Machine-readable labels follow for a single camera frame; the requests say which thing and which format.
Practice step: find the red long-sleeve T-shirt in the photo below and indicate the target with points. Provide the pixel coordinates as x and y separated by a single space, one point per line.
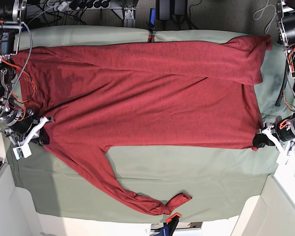
191 93

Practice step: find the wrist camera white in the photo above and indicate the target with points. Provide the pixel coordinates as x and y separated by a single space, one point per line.
23 151
286 162

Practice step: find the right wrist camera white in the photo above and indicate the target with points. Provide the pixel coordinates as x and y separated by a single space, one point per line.
23 151

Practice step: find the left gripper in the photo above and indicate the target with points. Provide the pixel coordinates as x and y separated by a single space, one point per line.
284 130

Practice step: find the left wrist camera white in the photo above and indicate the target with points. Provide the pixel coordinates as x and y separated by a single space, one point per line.
286 162

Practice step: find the grey metal table bracket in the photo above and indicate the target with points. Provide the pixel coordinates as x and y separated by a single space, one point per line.
129 17

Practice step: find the black power adapter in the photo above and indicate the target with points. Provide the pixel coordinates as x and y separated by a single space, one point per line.
165 9

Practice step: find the white bin right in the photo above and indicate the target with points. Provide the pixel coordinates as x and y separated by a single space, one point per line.
272 213

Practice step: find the green table cloth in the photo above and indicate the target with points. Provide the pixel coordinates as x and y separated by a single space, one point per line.
218 180

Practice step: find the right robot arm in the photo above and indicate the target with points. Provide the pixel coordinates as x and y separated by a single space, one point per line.
12 15

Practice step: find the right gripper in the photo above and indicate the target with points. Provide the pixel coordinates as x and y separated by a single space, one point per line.
18 125

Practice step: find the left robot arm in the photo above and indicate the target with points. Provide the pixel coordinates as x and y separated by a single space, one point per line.
285 18

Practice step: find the orange black clamp bottom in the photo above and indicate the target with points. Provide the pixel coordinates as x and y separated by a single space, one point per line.
170 225

